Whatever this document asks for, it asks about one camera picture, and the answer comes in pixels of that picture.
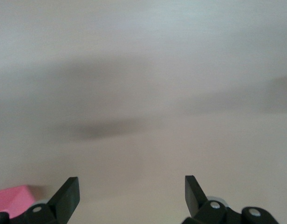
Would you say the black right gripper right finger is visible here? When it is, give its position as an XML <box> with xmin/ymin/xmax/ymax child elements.
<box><xmin>182</xmin><ymin>175</ymin><xmax>280</xmax><ymax>224</ymax></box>

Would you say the red foam block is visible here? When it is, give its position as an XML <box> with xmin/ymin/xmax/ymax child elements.
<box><xmin>0</xmin><ymin>185</ymin><xmax>37</xmax><ymax>219</ymax></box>

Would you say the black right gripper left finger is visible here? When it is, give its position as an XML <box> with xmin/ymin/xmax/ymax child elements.
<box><xmin>0</xmin><ymin>176</ymin><xmax>81</xmax><ymax>224</ymax></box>

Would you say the brown paper table cover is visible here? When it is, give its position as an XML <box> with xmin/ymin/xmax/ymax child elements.
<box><xmin>0</xmin><ymin>0</ymin><xmax>287</xmax><ymax>224</ymax></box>

